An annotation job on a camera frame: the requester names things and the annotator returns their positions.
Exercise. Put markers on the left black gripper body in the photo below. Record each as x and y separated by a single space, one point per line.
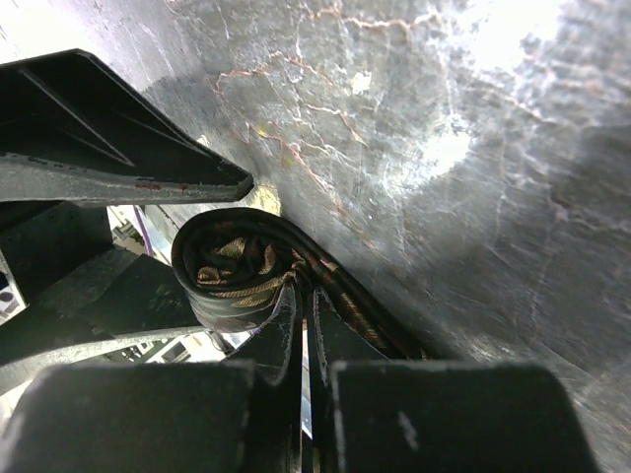
41 243

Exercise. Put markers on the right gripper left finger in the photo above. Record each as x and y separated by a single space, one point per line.
242 414

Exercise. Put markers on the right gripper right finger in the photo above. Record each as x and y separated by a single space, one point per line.
373 414

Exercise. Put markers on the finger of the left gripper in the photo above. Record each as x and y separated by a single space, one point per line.
72 129
113 301

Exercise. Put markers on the dark floral necktie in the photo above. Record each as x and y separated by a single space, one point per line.
233 263

